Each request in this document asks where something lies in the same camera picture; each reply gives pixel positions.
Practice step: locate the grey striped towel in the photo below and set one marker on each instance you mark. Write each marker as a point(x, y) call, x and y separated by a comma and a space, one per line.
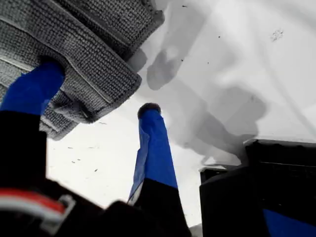
point(86, 49)

